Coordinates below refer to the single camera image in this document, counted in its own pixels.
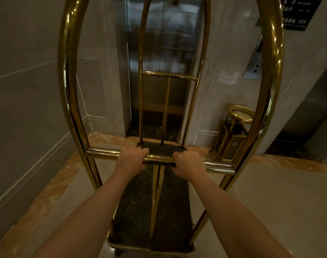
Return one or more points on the person's left hand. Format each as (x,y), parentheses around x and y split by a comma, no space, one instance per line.
(131,160)

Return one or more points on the person's right hand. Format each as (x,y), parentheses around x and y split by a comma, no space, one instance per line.
(189,165)

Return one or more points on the person's left fingers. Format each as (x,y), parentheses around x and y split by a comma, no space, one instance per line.
(140,153)

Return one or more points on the person's right fingers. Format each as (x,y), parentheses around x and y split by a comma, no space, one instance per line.
(179,158)

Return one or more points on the gold brass luggage cart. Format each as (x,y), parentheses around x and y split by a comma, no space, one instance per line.
(163,158)

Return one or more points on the person's right forearm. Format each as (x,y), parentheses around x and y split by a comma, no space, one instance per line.
(233,220)

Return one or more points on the person's left forearm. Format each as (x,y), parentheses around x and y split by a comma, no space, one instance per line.
(90,220)

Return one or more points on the gold standing ashtray bin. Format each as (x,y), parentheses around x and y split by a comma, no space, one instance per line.
(232,131)

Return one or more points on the steel elevator door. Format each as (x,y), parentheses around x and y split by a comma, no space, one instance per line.
(166,51)

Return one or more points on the steel elevator call panel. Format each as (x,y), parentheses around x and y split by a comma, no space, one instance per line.
(253,61)

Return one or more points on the black wall sign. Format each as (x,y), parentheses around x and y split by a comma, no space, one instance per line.
(298,12)

